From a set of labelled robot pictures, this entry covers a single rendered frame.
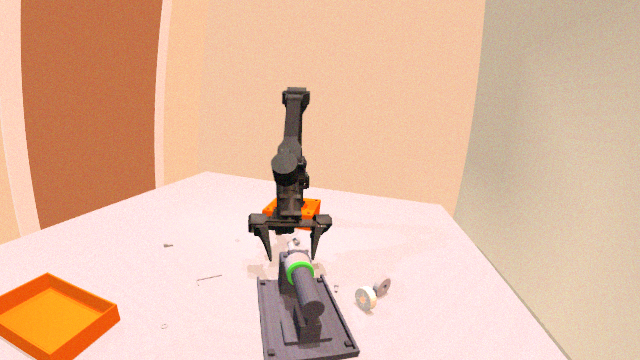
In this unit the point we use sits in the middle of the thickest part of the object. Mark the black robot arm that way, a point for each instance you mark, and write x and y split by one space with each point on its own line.
288 165

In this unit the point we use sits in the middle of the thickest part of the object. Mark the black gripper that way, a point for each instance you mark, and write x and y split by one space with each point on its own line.
288 211

